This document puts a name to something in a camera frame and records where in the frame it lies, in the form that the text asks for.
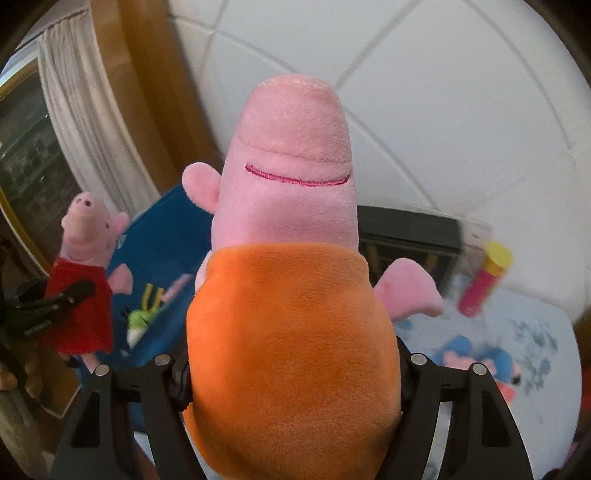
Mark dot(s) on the small green toy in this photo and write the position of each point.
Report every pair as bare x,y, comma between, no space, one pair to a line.
137,325

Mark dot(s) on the white curtain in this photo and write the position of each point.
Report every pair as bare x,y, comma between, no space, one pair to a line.
78,115

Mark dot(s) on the white padded headboard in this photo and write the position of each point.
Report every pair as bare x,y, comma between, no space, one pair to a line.
438,115

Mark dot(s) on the pink and yellow tube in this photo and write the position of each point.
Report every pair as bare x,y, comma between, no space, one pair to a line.
482,281

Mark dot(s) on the floral printed bedsheet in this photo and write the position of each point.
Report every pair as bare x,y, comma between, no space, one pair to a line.
521,332

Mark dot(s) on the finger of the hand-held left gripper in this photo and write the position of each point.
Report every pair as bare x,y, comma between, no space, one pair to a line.
76,291

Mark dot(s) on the blue fabric storage box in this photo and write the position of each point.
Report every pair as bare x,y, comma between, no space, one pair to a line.
157,244

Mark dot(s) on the pig plush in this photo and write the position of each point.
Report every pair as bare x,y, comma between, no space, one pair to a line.
85,333
286,323
466,357

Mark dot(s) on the small pink item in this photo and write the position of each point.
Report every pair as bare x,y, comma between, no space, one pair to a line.
178,286

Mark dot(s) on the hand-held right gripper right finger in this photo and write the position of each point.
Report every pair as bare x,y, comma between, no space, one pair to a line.
418,392

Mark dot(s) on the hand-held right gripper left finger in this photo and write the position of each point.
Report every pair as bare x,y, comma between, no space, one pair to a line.
152,392

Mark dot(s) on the gold framed window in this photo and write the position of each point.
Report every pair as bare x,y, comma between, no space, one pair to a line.
32,175

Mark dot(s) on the black gift bag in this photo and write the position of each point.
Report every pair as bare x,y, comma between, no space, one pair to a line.
406,226

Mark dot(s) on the pig plush in blue clothes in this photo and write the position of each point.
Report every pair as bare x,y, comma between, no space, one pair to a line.
466,357

